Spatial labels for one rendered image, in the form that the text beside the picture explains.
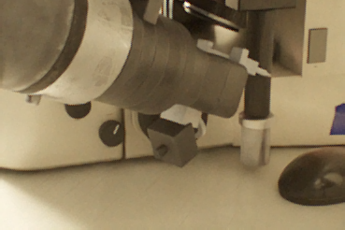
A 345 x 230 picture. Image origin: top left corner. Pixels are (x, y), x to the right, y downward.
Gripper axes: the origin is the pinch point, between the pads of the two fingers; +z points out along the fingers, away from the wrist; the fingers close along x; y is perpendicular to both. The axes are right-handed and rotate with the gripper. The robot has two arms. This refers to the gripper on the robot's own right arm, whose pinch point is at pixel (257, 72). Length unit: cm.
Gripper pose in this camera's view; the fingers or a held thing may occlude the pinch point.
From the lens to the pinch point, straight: 64.7
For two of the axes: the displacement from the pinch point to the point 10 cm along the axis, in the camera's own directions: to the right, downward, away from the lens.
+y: -2.9, 9.6, 0.0
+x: 7.2, 2.2, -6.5
